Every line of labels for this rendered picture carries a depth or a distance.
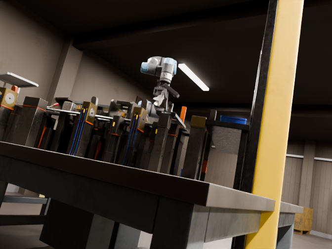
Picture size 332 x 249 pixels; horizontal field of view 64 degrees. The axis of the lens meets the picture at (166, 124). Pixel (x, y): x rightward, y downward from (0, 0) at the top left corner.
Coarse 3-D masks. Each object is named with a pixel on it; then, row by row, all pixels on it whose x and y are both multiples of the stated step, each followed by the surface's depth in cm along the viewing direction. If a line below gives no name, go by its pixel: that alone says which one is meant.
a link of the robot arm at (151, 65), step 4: (156, 56) 220; (148, 60) 215; (152, 60) 204; (156, 60) 214; (160, 60) 218; (144, 64) 183; (148, 64) 184; (152, 64) 185; (156, 64) 205; (144, 68) 183; (148, 68) 183; (152, 68) 183; (156, 68) 183; (144, 72) 185; (148, 72) 184; (152, 72) 184
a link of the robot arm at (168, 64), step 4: (164, 60) 177; (168, 60) 174; (172, 60) 175; (164, 64) 175; (168, 64) 174; (172, 64) 175; (164, 68) 174; (168, 68) 173; (172, 68) 175; (168, 72) 173; (172, 72) 176
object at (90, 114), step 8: (88, 104) 160; (80, 112) 160; (88, 112) 159; (80, 120) 159; (88, 120) 160; (80, 128) 158; (88, 128) 162; (80, 136) 157; (72, 144) 156; (80, 144) 156; (72, 152) 153; (80, 152) 157
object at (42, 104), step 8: (24, 104) 173; (32, 104) 171; (40, 104) 172; (24, 112) 172; (32, 112) 170; (40, 112) 174; (24, 120) 170; (32, 120) 169; (40, 120) 174; (16, 128) 170; (24, 128) 169; (32, 128) 169; (16, 136) 169; (24, 136) 167; (32, 136) 170; (16, 144) 167; (24, 144) 166; (32, 144) 171
